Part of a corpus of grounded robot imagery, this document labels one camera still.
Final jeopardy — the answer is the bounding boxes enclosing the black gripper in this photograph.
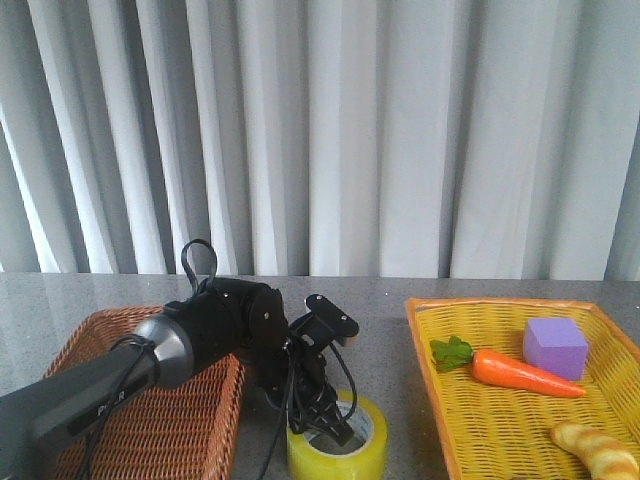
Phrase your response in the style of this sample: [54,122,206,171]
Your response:
[249,330,356,446]

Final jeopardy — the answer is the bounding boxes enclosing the yellow tape roll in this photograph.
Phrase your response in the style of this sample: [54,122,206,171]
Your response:
[287,395,388,480]

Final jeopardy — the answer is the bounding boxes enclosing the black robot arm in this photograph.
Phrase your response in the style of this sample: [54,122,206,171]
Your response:
[1,278,359,479]

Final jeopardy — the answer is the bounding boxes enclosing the orange toy carrot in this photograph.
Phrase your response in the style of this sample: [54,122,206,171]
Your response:
[429,336,586,398]

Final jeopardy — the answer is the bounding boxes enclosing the brown wicker basket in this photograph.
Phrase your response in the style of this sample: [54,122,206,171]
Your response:
[45,306,245,479]

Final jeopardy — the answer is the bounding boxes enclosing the yellow wicker basket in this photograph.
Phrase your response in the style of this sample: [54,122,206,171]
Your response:
[406,298,639,479]

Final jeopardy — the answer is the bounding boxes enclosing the purple foam cube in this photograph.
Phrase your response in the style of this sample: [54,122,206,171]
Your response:
[523,317,589,381]

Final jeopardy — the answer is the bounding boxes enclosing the toy bread croissant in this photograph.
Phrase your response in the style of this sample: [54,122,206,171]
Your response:
[550,421,639,480]

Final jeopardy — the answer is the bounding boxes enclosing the grey pleated curtain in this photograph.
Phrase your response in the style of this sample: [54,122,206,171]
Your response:
[1,1,639,280]

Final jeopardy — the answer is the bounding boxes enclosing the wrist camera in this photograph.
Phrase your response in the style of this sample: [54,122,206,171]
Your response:
[289,294,360,352]

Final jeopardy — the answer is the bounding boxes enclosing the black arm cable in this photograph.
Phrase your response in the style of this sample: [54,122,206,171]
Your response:
[74,238,359,480]

